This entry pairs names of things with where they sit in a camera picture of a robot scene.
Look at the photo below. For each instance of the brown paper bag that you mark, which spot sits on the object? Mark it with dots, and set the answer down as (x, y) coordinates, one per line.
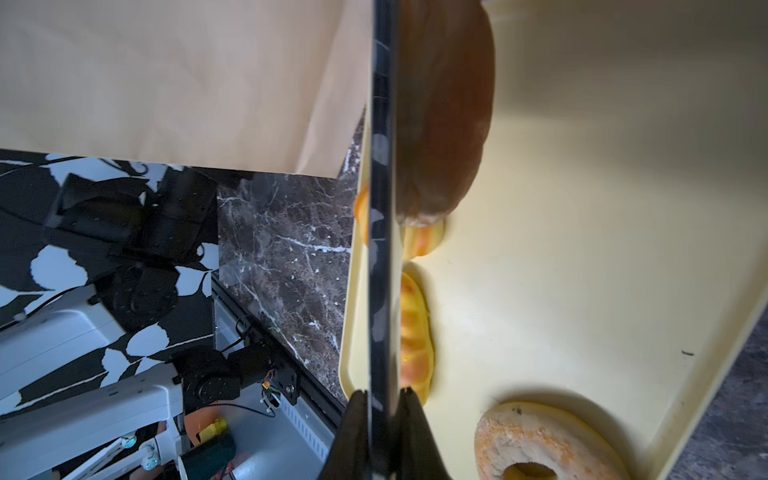
(265, 86)

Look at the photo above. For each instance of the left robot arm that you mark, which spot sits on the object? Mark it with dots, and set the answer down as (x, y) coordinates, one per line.
(148, 234)

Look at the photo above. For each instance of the yellow plastic tray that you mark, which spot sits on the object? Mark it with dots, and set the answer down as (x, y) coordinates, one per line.
(610, 257)

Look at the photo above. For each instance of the striped yellow round bun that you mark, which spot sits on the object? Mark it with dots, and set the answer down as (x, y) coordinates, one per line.
(417, 241)

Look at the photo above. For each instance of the yellow croissant bread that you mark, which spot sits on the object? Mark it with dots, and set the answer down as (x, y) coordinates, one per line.
(417, 353)

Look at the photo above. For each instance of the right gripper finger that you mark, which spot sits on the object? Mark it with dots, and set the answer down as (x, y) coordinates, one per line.
(384, 433)

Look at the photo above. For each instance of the round brown bun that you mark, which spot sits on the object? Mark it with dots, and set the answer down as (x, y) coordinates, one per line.
(445, 97)

